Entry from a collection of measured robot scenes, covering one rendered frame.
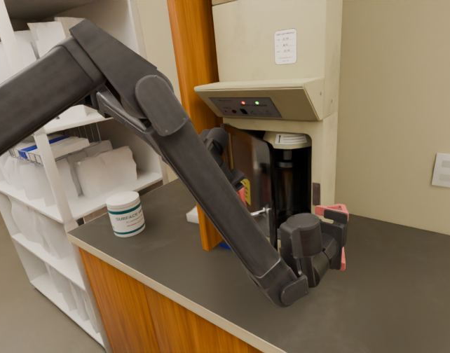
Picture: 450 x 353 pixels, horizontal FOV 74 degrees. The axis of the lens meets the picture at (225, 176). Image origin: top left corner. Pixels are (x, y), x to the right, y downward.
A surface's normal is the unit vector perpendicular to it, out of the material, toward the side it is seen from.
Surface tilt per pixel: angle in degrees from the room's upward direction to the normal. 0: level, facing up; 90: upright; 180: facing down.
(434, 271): 0
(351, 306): 0
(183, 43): 90
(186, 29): 90
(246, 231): 81
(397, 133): 90
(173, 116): 82
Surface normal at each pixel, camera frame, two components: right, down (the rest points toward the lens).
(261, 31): -0.60, 0.34
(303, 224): -0.20, -0.94
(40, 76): 0.32, 0.18
